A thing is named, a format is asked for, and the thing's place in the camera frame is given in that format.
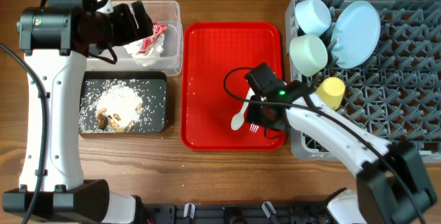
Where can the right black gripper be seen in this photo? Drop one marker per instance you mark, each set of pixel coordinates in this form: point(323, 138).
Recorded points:
point(252, 115)

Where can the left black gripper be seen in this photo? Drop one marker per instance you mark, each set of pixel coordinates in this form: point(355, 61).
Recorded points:
point(130, 32)

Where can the white plastic fork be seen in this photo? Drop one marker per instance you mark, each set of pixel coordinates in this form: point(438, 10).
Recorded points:
point(254, 127)

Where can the red snack wrapper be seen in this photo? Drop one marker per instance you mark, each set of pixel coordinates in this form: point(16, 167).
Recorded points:
point(158, 29)

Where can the white plastic spoon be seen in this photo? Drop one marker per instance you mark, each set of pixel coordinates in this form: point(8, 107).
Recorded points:
point(239, 118)

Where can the white napkin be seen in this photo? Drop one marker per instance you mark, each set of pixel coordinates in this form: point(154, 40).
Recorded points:
point(147, 51)

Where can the yellow plastic cup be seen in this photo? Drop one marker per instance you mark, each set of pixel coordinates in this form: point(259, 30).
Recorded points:
point(331, 91)

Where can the mint green bowl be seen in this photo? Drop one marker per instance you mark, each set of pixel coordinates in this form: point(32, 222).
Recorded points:
point(308, 54)

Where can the rice and food scraps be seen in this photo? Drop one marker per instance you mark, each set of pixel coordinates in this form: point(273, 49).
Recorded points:
point(117, 108)

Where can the blue bowl with rice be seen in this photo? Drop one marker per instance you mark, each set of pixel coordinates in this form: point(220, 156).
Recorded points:
point(313, 17)

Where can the light blue plate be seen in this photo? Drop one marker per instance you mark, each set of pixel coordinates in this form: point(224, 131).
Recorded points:
point(357, 32)

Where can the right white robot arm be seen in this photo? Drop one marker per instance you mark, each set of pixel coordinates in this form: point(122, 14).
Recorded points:
point(392, 183)

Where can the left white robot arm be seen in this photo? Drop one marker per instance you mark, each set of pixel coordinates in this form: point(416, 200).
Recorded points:
point(57, 39)

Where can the clear plastic waste bin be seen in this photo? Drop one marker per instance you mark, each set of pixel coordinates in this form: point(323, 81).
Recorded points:
point(170, 62)

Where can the black waste tray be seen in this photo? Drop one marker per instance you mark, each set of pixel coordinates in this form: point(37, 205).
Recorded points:
point(155, 113)

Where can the grey dishwasher rack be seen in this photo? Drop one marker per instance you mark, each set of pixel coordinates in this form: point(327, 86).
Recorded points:
point(395, 93)

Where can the red serving tray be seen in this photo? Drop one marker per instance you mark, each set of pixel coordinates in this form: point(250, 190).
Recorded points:
point(215, 55)

